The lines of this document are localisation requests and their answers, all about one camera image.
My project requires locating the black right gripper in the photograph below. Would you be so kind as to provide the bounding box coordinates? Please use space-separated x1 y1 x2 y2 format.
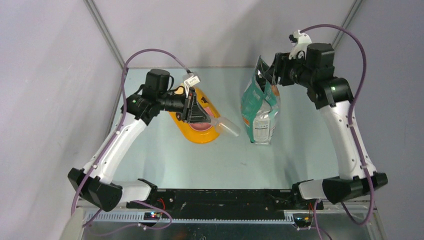
262 51 315 88

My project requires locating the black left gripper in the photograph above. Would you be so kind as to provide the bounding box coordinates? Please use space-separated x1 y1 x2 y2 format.
157 87 211 124

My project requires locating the clear plastic food scoop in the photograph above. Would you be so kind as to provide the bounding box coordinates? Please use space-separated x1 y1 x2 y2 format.
210 116 241 137

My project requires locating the green white pet food bag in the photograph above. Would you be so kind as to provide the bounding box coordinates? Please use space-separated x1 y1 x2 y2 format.
240 57 281 145

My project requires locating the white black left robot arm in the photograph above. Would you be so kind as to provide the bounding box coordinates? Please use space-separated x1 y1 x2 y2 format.
67 69 212 212

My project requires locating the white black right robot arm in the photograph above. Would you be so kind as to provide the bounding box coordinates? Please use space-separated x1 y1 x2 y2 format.
265 43 388 209

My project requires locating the pink cat ear bowl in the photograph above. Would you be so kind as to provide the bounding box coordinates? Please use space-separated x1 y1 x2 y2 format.
189 107 215 132

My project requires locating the yellow double bowl feeder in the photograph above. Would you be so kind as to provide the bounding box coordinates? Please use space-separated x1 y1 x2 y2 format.
169 87 221 144

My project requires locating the cream paw print bowl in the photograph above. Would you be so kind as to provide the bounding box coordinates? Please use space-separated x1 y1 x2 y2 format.
174 85 185 95

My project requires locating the left controller board with LEDs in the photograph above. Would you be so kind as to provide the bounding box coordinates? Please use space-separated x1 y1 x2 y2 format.
143 212 162 221

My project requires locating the controller board with leds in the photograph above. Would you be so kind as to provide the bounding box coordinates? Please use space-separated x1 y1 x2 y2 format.
293 216 314 229
143 212 162 221

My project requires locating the right controller board with LEDs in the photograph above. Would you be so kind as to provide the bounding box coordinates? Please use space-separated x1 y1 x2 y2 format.
293 216 314 229

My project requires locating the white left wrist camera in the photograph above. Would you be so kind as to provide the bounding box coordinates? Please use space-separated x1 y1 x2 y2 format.
182 72 201 97

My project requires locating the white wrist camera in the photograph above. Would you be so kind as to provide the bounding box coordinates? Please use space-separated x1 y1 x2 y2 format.
288 30 312 60
182 72 201 97

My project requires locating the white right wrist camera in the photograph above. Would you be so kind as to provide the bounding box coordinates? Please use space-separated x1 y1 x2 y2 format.
288 30 312 60

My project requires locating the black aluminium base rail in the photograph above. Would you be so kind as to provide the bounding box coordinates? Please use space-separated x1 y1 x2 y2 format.
123 184 315 223

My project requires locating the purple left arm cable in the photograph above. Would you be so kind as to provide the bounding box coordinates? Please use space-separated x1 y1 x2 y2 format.
70 48 191 231

